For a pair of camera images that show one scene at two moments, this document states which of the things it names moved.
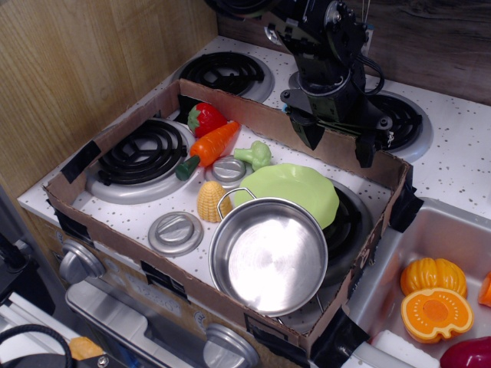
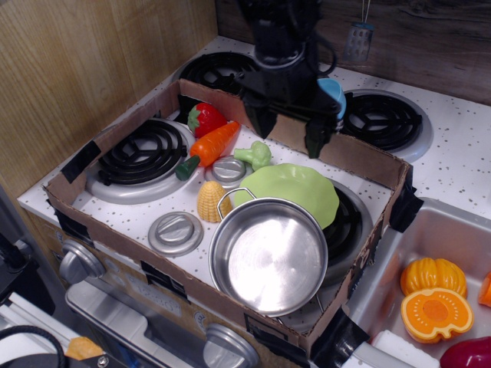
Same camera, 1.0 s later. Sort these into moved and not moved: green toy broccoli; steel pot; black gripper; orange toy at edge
Moved: black gripper
Not moved: steel pot; green toy broccoli; orange toy at edge
